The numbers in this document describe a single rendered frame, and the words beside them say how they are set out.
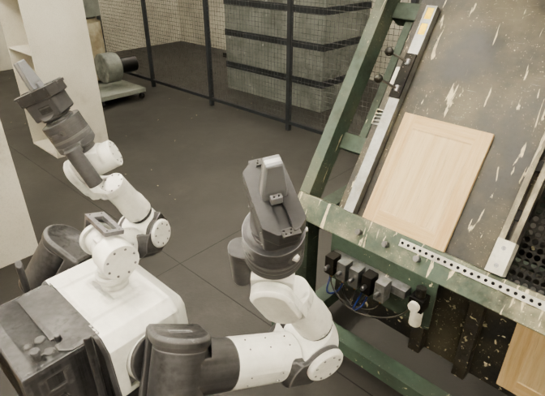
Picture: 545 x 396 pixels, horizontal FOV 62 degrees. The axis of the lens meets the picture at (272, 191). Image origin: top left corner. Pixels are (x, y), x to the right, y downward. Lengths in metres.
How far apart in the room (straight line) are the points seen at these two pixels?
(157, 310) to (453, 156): 1.40
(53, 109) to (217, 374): 0.65
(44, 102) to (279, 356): 0.71
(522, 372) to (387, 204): 0.88
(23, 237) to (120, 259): 2.77
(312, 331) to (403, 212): 1.18
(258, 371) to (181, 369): 0.15
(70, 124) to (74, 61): 3.97
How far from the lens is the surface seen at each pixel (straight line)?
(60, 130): 1.08
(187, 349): 0.74
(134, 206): 1.21
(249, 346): 0.84
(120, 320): 0.85
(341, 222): 2.02
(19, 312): 0.93
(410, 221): 1.93
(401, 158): 2.00
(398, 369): 2.36
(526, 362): 2.22
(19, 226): 3.54
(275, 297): 0.68
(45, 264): 1.08
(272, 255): 0.60
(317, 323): 0.84
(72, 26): 5.01
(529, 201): 1.79
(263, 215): 0.54
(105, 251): 0.82
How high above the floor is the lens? 1.93
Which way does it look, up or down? 29 degrees down
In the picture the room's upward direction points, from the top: straight up
